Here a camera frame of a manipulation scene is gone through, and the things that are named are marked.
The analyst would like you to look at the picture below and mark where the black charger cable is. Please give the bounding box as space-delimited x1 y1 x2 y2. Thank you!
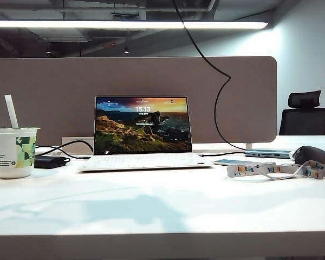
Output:
172 0 248 151

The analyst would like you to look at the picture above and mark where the light blue phone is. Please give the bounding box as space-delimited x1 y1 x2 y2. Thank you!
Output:
213 159 276 167

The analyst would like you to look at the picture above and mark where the brown desk divider panel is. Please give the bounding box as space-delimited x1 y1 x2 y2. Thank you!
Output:
0 56 278 144

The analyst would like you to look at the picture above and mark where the white laptop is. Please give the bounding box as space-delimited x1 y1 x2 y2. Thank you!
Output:
78 95 214 173

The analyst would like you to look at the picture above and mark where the grey USB hub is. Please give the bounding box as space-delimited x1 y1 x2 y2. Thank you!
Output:
245 148 292 159

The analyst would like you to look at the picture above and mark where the black power adapter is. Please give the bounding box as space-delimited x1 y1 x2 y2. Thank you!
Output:
34 155 71 169

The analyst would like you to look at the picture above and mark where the black mesh office chair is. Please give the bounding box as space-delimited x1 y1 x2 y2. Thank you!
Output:
278 90 325 136

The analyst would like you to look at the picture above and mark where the white straw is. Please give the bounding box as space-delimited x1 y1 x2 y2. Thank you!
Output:
4 94 20 129

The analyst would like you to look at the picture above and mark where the black vertical mouse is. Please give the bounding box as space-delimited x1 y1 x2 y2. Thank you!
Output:
291 145 325 171

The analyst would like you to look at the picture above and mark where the green print paper cup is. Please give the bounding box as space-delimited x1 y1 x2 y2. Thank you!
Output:
0 126 41 179

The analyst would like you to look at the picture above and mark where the black laptop hub cable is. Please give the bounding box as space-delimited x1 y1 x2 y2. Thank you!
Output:
199 151 247 158

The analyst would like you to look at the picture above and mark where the black power adapter cable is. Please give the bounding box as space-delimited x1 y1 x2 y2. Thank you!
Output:
35 140 95 160

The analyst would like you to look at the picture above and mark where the grey printed lanyard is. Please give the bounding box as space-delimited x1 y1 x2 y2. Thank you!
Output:
226 160 325 181

